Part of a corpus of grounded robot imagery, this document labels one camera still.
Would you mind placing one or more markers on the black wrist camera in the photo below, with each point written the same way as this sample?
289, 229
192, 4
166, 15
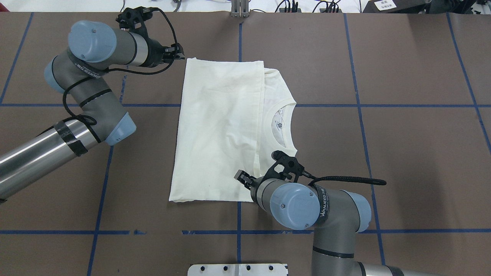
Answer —
286, 168
133, 19

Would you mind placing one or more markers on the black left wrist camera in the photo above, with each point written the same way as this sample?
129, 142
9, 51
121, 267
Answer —
133, 19

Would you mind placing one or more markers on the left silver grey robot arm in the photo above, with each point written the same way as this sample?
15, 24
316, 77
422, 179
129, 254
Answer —
95, 114

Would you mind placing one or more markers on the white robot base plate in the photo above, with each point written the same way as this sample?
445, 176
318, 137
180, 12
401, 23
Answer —
251, 269

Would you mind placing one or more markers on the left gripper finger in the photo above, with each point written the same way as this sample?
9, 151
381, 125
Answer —
179, 55

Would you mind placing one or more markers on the cream long-sleeve cat shirt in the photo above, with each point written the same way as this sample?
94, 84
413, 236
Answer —
233, 115

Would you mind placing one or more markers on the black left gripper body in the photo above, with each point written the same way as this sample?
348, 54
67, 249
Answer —
155, 52

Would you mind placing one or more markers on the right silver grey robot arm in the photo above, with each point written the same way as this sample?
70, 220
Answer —
335, 215

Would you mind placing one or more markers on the black labelled box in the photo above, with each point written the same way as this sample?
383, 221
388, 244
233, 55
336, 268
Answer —
396, 6

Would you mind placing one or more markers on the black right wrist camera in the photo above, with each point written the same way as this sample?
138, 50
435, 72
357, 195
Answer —
286, 168

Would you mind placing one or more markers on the aluminium frame post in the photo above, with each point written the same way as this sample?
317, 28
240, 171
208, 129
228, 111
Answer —
240, 8

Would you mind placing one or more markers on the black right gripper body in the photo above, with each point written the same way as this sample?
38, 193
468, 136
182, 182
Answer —
251, 183

